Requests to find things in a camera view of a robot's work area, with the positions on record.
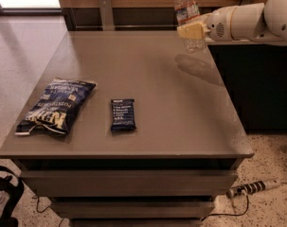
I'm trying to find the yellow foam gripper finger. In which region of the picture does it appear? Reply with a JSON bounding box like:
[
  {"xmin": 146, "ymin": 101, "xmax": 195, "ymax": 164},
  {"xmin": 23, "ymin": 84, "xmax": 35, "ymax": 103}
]
[{"xmin": 177, "ymin": 22, "xmax": 210, "ymax": 40}]

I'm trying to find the clear plastic water bottle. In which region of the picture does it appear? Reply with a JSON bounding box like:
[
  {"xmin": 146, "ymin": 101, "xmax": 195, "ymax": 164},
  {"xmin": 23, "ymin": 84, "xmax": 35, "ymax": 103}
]
[{"xmin": 174, "ymin": 0, "xmax": 206, "ymax": 53}]

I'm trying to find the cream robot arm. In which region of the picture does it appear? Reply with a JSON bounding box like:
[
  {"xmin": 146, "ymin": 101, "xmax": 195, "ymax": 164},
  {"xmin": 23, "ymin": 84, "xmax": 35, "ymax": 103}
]
[{"xmin": 177, "ymin": 0, "xmax": 287, "ymax": 45}]

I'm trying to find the dark blue snack bar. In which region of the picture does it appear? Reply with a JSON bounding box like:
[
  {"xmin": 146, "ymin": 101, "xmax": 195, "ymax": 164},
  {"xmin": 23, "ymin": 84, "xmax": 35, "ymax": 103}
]
[{"xmin": 111, "ymin": 98, "xmax": 136, "ymax": 131}]

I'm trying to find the grey drawer cabinet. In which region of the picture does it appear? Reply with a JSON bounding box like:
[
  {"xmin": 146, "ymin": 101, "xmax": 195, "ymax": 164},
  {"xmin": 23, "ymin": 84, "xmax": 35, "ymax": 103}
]
[{"xmin": 0, "ymin": 31, "xmax": 253, "ymax": 227}]

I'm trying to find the blue potato chips bag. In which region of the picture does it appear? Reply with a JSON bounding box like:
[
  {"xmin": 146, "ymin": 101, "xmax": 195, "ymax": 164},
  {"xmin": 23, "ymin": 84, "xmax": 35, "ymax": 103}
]
[{"xmin": 15, "ymin": 78, "xmax": 97, "ymax": 136}]

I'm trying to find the white power strip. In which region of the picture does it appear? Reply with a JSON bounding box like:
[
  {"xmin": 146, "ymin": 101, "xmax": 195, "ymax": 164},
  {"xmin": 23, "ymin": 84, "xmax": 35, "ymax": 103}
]
[{"xmin": 226, "ymin": 179, "xmax": 281, "ymax": 199}]

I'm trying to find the left metal rail bracket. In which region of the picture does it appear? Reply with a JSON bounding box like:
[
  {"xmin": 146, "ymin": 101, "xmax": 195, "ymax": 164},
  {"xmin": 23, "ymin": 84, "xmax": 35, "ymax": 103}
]
[{"xmin": 99, "ymin": 0, "xmax": 115, "ymax": 31}]

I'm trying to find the horizontal metal rail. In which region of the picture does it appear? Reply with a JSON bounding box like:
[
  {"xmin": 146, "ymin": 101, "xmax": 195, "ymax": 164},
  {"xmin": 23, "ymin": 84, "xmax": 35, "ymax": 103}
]
[{"xmin": 75, "ymin": 25, "xmax": 177, "ymax": 30}]

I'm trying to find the black power cable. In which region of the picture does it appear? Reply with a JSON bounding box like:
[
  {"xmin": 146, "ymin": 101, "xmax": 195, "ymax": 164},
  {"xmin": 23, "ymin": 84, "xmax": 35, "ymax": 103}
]
[{"xmin": 200, "ymin": 193, "xmax": 250, "ymax": 222}]

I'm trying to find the thin black floor cable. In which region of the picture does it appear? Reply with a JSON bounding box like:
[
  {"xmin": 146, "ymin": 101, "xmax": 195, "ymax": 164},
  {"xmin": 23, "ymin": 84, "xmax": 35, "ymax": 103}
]
[{"xmin": 31, "ymin": 195, "xmax": 52, "ymax": 214}]

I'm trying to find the black bag with straps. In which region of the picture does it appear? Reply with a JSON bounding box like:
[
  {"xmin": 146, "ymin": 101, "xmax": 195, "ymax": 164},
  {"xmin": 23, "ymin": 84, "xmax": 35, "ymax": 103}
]
[{"xmin": 0, "ymin": 166, "xmax": 25, "ymax": 227}]

